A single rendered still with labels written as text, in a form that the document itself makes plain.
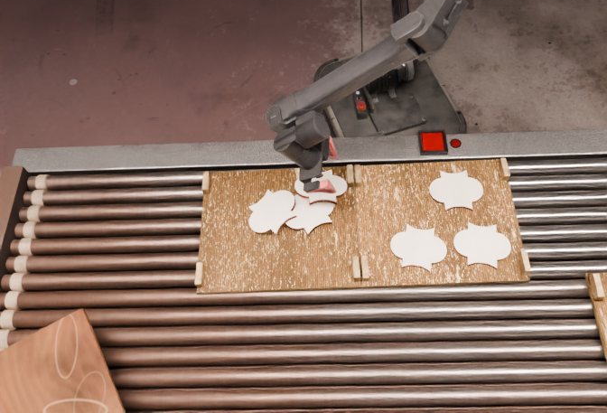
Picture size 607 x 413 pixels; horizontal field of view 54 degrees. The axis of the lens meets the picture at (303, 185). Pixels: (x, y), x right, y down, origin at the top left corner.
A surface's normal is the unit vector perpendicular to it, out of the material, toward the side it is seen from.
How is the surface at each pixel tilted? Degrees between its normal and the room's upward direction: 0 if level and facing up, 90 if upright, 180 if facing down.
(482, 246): 0
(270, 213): 12
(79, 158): 0
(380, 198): 0
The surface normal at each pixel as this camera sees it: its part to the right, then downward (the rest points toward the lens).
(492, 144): -0.06, -0.50
